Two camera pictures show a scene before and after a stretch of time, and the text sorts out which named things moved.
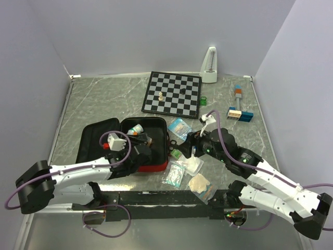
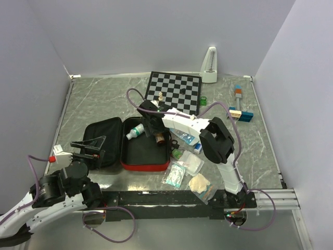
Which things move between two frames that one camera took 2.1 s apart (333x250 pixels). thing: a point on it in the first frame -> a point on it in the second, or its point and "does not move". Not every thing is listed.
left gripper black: [137, 139] -> [95, 158]
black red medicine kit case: [94, 142] does not move
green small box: [176, 153] does not move
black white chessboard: [173, 94] does not move
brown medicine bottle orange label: [149, 141] -> [159, 138]
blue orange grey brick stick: [238, 95] does not move
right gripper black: [193, 138] -> [161, 129]
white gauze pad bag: [191, 165] does not move
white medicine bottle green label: [136, 130] does not move
